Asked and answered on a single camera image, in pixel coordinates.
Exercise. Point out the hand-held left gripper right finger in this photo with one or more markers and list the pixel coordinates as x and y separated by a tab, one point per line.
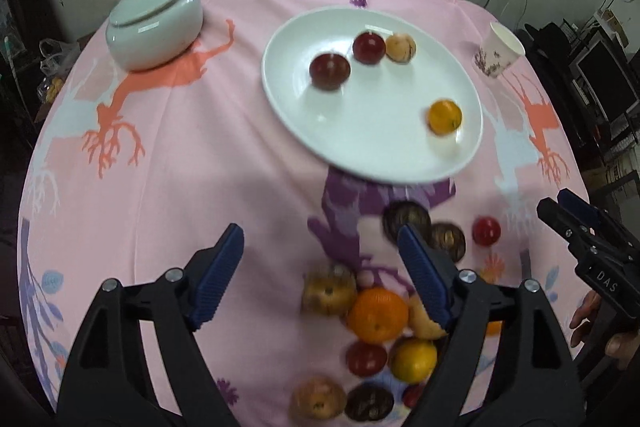
422	274

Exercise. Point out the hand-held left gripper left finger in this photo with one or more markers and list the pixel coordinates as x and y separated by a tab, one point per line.
220	279

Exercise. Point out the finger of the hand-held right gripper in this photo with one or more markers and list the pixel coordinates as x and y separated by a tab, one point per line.
562	222
582	206

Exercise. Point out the orange tangerine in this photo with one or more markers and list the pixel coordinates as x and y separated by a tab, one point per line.
377	314

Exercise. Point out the yellow orange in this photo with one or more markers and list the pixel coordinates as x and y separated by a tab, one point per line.
445	117
412	359

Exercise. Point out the red cherry tomato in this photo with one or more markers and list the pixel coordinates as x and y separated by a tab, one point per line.
366	357
486	231
412	395

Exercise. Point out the dark water chestnut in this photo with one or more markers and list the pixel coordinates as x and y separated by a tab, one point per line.
369	403
449	243
400	214

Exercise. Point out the white oval plate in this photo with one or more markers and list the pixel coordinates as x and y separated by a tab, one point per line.
370	127

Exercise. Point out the person's right hand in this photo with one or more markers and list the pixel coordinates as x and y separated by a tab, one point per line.
587	322

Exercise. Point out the cardboard box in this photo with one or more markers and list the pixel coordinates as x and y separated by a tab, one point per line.
617	177

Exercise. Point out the tan longan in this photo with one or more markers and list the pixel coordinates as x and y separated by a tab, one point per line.
365	278

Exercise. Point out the pink printed tablecloth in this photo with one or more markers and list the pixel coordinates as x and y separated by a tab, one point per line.
210	167

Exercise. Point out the computer monitor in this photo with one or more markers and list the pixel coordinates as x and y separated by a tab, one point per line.
610	72

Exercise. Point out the printed paper cup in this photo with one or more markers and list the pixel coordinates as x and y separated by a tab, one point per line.
497	52

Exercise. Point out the dark red plum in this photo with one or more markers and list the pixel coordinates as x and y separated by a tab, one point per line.
369	48
329	71

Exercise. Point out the white lidded ceramic jar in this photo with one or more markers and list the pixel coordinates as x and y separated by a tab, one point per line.
155	27

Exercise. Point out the clear plastic bag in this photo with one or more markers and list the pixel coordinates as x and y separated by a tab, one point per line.
57	57

